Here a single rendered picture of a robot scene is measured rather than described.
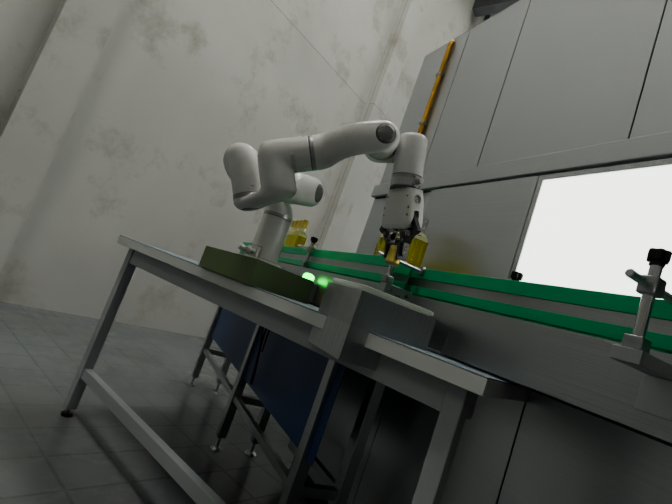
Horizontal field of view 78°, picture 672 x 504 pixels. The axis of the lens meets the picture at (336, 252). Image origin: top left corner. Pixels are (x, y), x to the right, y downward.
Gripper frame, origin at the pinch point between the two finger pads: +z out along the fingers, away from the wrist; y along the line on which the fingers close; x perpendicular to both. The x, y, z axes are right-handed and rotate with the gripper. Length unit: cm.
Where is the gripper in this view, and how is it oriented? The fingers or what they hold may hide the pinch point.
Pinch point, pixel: (396, 250)
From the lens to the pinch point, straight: 100.9
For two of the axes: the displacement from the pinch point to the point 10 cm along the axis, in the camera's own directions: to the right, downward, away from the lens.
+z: -1.5, 9.9, -0.4
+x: -8.1, -1.5, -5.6
